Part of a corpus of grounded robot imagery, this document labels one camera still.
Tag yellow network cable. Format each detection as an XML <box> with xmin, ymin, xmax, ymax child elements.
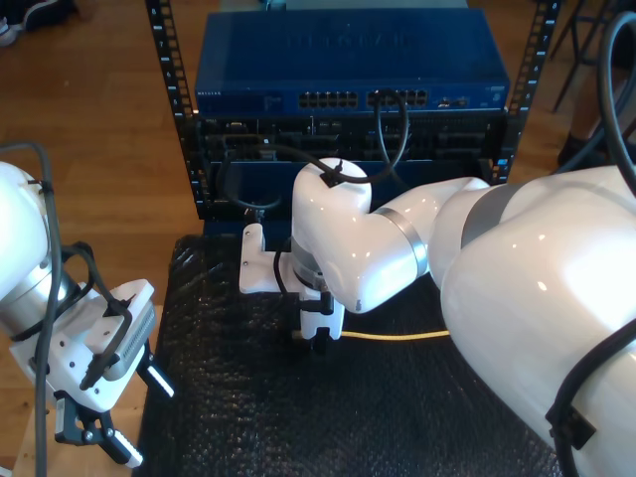
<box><xmin>290</xmin><ymin>328</ymin><xmax>451</xmax><ymax>344</ymax></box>

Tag black woven mat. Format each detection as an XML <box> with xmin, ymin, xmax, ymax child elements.
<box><xmin>132</xmin><ymin>233</ymin><xmax>562</xmax><ymax>477</ymax></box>

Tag black rack server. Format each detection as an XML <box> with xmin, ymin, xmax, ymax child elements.
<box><xmin>196</xmin><ymin>113</ymin><xmax>509</xmax><ymax>220</ymax></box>

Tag person's leg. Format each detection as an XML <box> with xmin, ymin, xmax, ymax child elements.
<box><xmin>558</xmin><ymin>64</ymin><xmax>627</xmax><ymax>170</ymax></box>

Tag white sneaker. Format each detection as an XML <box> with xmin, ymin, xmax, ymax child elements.
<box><xmin>0</xmin><ymin>17</ymin><xmax>19</xmax><ymax>49</ymax></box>

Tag dark sneaker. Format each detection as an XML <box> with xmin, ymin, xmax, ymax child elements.
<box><xmin>22</xmin><ymin>0</ymin><xmax>80</xmax><ymax>31</ymax></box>

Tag blue metal chair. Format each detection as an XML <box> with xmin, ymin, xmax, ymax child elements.
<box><xmin>549</xmin><ymin>0</ymin><xmax>617</xmax><ymax>113</ymax></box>

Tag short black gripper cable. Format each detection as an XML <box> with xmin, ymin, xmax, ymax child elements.
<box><xmin>9</xmin><ymin>240</ymin><xmax>135</xmax><ymax>394</ymax></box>
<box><xmin>273</xmin><ymin>237</ymin><xmax>333</xmax><ymax>315</ymax></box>

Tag thick grey cable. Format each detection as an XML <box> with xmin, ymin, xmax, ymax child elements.
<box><xmin>0</xmin><ymin>141</ymin><xmax>64</xmax><ymax>477</ymax></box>

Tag blue network switch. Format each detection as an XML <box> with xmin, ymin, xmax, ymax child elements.
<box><xmin>193</xmin><ymin>8</ymin><xmax>512</xmax><ymax>118</ymax></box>

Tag black perforated rack post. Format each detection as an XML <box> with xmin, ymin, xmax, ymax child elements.
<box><xmin>506</xmin><ymin>0</ymin><xmax>565</xmax><ymax>115</ymax></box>
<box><xmin>145</xmin><ymin>0</ymin><xmax>210</xmax><ymax>220</ymax></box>

